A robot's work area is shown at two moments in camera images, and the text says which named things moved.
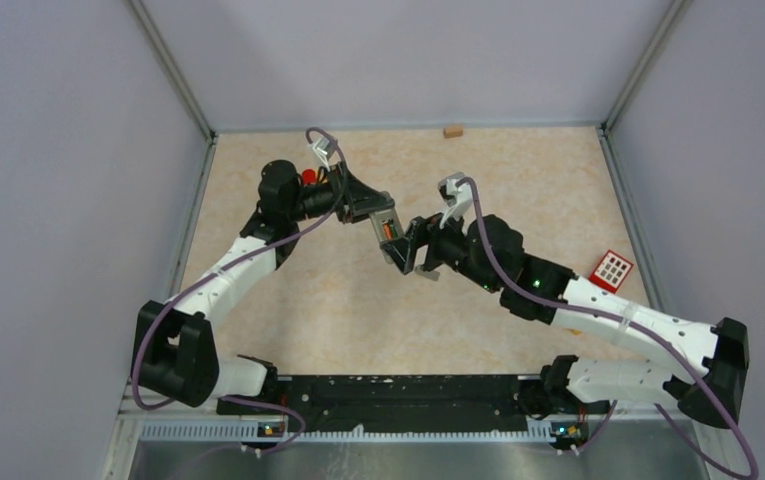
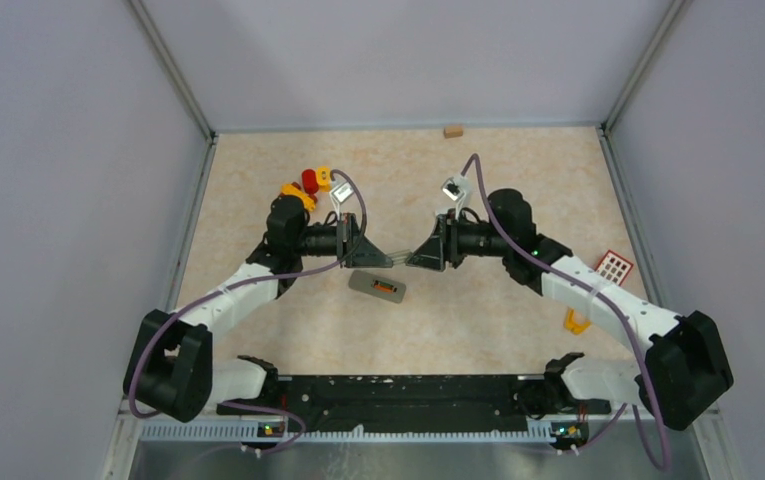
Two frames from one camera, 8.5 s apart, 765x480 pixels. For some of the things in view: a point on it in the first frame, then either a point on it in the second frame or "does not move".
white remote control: (386, 224) to (377, 285)
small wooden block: (453, 131) does not move
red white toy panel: (611, 271) does not move
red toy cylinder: (309, 175) does not move
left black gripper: (353, 198) to (368, 255)
